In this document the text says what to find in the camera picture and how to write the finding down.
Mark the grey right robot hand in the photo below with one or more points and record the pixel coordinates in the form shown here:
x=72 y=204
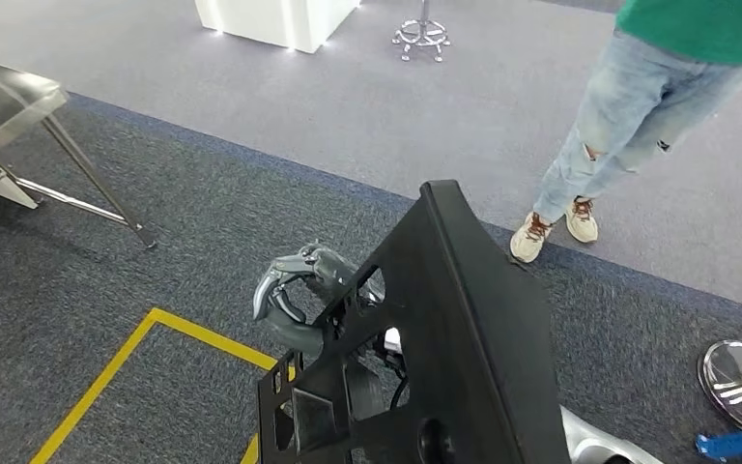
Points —
x=294 y=333

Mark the black plastic panel part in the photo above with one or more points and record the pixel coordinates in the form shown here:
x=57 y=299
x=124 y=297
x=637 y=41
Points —
x=460 y=333

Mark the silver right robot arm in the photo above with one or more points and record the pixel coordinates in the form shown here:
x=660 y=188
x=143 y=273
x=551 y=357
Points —
x=592 y=442

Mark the stainless steel workbench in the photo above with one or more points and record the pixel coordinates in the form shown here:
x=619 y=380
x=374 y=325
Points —
x=6 y=102

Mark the yellow floor tape square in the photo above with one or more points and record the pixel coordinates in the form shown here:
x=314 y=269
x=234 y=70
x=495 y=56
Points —
x=108 y=371

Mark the chrome stool base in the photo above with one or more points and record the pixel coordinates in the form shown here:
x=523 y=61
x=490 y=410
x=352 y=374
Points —
x=421 y=29

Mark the person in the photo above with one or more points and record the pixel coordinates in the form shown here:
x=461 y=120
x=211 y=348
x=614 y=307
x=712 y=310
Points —
x=627 y=109

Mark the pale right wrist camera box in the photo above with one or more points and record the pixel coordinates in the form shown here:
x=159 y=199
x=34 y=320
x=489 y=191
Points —
x=393 y=339

